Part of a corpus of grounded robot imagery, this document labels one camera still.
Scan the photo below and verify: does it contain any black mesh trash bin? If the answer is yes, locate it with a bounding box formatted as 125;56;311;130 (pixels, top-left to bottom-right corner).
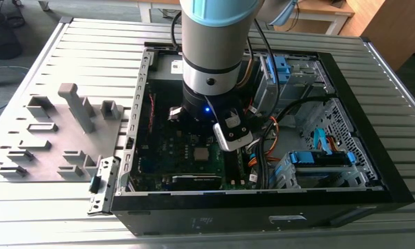
0;0;25;61

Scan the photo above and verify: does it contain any metal slot retainer bracket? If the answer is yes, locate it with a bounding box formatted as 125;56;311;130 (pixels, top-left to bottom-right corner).
87;155;121;215

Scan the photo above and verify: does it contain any orange disk power wire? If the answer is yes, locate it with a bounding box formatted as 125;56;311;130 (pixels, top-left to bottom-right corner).
326;136;339;155

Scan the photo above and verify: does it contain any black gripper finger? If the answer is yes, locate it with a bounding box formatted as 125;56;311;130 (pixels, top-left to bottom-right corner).
167;105;184;122

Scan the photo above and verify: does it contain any grey power supply unit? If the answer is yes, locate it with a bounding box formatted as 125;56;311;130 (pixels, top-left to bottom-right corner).
147;54;184;104

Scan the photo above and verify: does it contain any wooden cabinet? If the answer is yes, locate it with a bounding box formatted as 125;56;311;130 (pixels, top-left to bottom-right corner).
338;0;415;73

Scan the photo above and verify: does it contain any black graphics card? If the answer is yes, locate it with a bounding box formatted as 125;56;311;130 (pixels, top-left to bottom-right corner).
161;173;224;191

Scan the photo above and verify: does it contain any CPU socket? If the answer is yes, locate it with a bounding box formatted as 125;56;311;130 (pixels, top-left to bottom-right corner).
191;145;214;165

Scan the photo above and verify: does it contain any white framed wooden desk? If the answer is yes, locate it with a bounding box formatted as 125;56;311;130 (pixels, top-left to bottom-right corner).
137;0;355;36

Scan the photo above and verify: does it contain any blue plastic drive latch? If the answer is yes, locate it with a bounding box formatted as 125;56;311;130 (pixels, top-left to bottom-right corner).
271;72;292;85
267;56;292;73

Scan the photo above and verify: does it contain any grey metal drive cage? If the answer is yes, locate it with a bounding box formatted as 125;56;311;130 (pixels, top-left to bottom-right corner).
252;54;335;122

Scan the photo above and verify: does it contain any grey metal disk bay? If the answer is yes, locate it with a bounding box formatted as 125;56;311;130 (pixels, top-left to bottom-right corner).
268;149;383;191

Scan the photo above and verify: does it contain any orange wire bundle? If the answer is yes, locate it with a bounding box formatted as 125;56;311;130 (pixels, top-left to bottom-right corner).
247;115;282;167

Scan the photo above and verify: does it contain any blue black bracket clip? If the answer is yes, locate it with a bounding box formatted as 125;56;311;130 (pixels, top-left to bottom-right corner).
88;174;104;193

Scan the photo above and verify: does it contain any red black twisted wire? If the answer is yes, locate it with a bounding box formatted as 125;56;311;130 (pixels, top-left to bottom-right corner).
144;92;157;146

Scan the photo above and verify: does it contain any hard disk in blue carrier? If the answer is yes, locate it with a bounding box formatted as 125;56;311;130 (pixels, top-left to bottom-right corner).
287;151;359;188

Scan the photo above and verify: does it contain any black open PC case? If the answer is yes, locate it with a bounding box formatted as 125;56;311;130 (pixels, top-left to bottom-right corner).
109;40;415;236

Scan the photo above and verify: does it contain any CPU with silver top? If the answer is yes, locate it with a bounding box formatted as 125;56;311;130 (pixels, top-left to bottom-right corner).
193;147;211;160

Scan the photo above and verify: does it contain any green motherboard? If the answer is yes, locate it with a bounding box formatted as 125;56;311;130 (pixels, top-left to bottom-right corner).
129;85;260;191

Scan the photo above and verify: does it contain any grey parts rack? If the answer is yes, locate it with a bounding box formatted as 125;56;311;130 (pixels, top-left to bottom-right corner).
0;82;131;184

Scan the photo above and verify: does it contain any blue flat data wire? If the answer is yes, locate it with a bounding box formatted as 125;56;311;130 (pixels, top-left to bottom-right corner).
312;128;330;157

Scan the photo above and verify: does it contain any black camera cable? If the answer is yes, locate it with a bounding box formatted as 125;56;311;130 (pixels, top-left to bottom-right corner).
171;11;184;54

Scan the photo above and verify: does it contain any black RAM slot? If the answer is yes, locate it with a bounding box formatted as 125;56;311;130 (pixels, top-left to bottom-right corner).
223;151;235;186
234;151;247;186

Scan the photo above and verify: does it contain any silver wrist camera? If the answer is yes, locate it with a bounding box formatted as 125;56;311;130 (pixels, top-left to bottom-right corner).
212;108;254;151

